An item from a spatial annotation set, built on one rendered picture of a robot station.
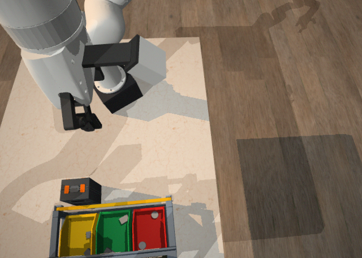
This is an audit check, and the red bin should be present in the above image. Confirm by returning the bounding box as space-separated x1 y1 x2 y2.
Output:
132 206 167 251

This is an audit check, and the grey metal shelf rack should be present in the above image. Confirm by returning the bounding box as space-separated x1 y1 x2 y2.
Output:
49 195 177 258

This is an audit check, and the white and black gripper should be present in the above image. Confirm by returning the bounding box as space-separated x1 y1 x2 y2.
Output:
17 15 105 132

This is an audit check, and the grey round disc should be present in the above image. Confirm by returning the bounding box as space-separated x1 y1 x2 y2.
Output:
139 242 146 250
151 211 158 218

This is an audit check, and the yellow open bin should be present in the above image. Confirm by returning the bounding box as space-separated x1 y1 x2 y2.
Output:
58 213 100 257

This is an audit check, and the green open bin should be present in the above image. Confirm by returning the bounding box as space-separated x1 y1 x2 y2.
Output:
96 209 133 254

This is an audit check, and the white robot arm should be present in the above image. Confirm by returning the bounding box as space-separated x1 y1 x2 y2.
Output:
0 0 166 93

